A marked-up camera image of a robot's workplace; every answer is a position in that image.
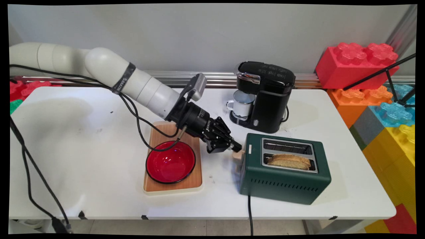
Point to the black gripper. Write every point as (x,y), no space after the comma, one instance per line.
(196,119)

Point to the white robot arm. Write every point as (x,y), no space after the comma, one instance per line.
(99,66)

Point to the white enamel mug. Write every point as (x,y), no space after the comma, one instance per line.
(244,104)

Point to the wooden tray with cream rim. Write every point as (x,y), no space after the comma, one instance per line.
(191,172)

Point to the red bowl with black rim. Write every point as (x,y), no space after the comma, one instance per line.
(169,166)

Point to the black coffee maker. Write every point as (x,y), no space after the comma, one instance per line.
(269,99)

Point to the toasted bread slice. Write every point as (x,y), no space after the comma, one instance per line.
(289,161)

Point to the green toaster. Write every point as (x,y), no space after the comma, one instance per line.
(282,186)

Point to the big orange toy brick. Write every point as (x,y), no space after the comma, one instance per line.
(348,106)

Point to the white table leg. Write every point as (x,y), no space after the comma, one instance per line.
(332,227)

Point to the big red toy brick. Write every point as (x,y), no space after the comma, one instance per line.
(345,71)

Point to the big grey toy brick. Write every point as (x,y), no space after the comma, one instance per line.
(367,127)

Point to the big blue toy brick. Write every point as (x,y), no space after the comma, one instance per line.
(395,114)

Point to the big yellow toy brick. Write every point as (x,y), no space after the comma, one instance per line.
(395,166)

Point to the black tripod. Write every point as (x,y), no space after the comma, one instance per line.
(391,81)

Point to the red foam block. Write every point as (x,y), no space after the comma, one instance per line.
(401,222)

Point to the aluminium wall rail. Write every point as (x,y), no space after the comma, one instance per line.
(219,79)

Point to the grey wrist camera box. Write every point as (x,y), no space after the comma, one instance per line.
(196,84)

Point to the aluminium corner post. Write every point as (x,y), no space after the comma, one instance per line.
(403,31)

